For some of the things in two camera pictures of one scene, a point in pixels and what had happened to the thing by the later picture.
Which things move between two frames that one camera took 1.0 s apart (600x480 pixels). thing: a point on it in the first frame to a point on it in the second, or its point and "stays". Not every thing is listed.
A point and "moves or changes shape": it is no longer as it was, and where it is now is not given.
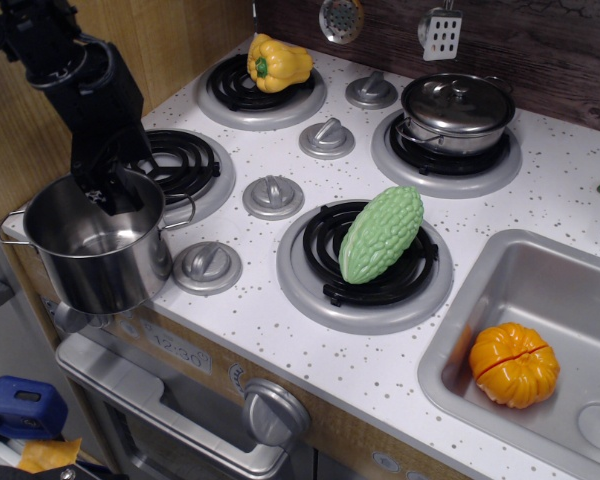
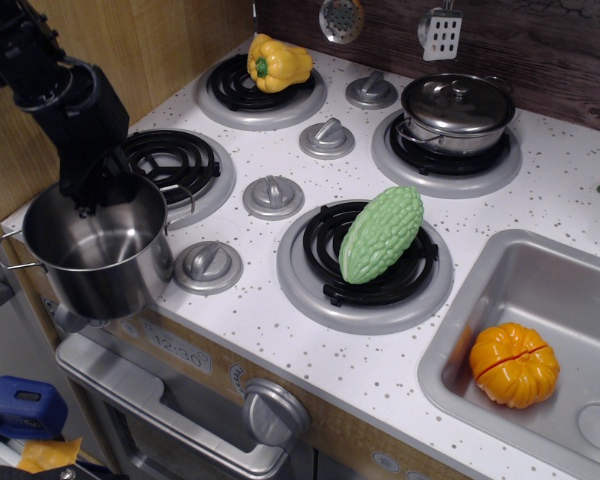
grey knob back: [372, 92] stays
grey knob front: [207, 269] stays
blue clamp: [14, 407] stays
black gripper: [104, 110] to [84, 144]
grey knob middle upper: [328, 140] stays
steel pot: [95, 263] moves or changes shape
